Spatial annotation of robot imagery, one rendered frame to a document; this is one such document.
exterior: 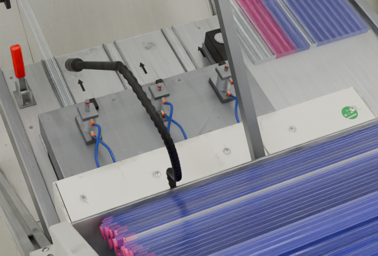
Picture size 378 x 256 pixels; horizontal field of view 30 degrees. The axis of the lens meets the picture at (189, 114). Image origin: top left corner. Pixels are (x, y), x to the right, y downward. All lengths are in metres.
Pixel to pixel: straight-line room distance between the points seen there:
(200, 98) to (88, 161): 0.20
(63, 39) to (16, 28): 0.15
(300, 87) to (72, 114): 0.40
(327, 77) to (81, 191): 0.50
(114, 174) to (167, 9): 1.39
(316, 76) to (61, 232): 0.61
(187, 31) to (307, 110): 0.30
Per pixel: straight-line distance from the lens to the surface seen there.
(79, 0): 2.24
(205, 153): 1.00
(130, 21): 2.28
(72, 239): 0.75
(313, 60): 1.27
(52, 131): 1.05
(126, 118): 1.06
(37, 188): 1.05
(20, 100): 1.15
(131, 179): 0.97
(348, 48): 1.31
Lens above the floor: 2.19
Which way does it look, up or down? 69 degrees down
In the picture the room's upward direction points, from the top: 101 degrees clockwise
